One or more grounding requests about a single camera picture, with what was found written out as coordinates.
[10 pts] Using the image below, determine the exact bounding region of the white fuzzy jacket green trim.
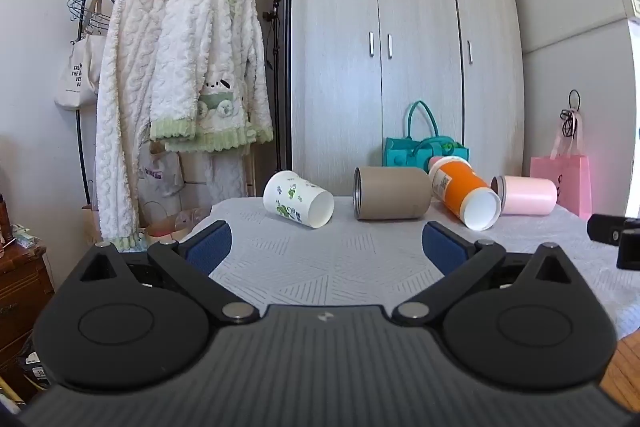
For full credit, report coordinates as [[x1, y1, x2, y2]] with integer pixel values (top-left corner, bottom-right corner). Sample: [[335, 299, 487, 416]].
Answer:
[[149, 0, 275, 154]]

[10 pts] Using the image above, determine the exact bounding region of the black clothes rack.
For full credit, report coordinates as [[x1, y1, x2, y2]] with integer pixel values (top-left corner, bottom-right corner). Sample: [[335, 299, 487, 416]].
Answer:
[[74, 0, 296, 210]]

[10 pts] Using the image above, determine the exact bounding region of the white canvas tote bag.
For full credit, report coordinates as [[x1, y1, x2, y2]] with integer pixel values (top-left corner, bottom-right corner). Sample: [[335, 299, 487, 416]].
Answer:
[[53, 0, 110, 110]]

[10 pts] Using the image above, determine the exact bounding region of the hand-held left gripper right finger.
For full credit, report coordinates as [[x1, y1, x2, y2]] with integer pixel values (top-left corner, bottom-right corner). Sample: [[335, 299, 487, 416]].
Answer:
[[391, 221, 574, 326]]

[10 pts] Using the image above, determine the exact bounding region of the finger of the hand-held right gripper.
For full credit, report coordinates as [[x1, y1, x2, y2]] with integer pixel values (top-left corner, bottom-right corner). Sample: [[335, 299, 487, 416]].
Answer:
[[616, 218, 640, 271], [587, 214, 630, 243]]

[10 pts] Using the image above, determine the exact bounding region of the white cup with green print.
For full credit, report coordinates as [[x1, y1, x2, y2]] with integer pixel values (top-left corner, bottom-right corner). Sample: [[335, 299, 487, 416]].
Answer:
[[263, 170, 335, 229]]

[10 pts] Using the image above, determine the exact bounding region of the white patterned tablecloth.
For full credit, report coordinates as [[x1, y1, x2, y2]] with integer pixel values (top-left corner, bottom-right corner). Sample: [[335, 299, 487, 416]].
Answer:
[[177, 194, 640, 343]]

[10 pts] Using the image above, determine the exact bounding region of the brown wooden dresser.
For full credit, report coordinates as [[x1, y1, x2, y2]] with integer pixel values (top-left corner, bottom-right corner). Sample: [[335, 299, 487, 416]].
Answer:
[[0, 241, 56, 400]]

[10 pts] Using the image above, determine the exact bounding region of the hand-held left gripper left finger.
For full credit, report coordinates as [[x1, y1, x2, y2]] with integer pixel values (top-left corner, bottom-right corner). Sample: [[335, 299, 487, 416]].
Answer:
[[80, 220, 261, 324]]

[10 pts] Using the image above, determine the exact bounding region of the orange paper cup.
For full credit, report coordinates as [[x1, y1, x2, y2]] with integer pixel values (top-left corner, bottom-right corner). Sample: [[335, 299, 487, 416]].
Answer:
[[428, 156, 502, 231]]

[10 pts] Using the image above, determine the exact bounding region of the bunch of blue wire hangers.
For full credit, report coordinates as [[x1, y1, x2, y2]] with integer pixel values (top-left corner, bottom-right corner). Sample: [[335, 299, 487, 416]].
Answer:
[[66, 0, 121, 38]]

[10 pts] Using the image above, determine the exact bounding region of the pink cup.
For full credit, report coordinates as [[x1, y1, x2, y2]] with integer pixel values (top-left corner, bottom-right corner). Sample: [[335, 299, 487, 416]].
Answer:
[[491, 175, 558, 217]]

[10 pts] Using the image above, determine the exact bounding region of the brown cardboard cup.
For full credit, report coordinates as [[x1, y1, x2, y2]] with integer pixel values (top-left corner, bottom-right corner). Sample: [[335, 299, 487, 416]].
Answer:
[[352, 166, 432, 222]]

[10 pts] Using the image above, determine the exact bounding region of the black ring light stand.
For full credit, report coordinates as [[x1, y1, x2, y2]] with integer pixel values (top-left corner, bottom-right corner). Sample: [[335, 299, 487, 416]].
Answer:
[[261, 0, 290, 198]]

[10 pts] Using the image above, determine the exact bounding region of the pink paper bag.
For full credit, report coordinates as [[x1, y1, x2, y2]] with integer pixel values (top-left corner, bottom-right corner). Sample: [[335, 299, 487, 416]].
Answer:
[[529, 117, 593, 218]]

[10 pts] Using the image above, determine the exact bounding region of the teal handbag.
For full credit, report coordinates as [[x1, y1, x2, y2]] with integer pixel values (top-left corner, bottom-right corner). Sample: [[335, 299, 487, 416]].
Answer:
[[382, 100, 471, 171]]

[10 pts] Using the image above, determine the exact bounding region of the light wooden wardrobe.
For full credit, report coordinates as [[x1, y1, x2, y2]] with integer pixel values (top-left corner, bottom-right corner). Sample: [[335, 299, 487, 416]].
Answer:
[[284, 0, 527, 198]]

